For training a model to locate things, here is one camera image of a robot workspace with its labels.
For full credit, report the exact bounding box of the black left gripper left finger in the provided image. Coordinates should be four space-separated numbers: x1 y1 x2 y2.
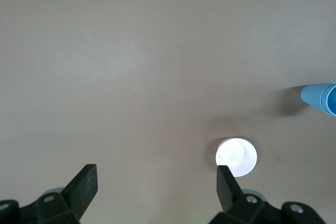
0 163 99 224

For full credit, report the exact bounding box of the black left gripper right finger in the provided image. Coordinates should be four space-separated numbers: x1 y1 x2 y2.
207 165 326 224

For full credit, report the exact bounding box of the blue plastic cup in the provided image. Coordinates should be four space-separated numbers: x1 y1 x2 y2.
300 82 336 116

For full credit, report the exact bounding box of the pink plastic bowl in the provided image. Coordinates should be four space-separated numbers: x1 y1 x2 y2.
215 136 258 178

